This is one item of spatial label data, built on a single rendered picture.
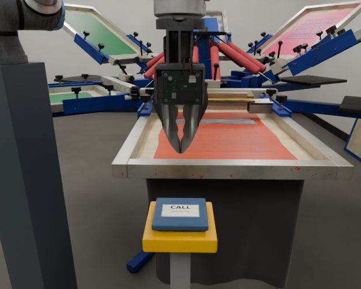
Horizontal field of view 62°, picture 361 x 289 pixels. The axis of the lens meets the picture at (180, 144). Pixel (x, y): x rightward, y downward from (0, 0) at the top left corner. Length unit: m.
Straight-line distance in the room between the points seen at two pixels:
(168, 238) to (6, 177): 0.79
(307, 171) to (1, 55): 0.96
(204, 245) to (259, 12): 5.16
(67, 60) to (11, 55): 4.68
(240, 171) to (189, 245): 0.27
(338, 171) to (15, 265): 1.21
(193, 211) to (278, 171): 0.27
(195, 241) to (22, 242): 0.90
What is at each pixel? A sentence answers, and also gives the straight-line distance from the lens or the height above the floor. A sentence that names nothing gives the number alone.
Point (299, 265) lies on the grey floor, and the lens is 2.05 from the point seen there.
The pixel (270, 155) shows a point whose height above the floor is 0.96.
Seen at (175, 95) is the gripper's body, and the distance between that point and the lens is 0.43.
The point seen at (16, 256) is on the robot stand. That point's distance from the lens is 1.40.
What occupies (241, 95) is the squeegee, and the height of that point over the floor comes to 1.05.
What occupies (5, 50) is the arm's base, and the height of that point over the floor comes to 1.24.
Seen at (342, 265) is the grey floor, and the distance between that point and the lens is 2.16.
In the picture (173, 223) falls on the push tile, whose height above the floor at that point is 0.97.
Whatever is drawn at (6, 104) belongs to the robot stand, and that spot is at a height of 1.08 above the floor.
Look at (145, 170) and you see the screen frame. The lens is 0.73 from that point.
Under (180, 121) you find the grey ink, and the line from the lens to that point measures 1.22.
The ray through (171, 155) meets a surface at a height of 0.96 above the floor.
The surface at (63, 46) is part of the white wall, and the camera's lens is 5.80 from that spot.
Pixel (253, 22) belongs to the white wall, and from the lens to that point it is 5.51.
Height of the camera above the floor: 1.28
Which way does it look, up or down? 19 degrees down
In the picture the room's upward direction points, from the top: straight up
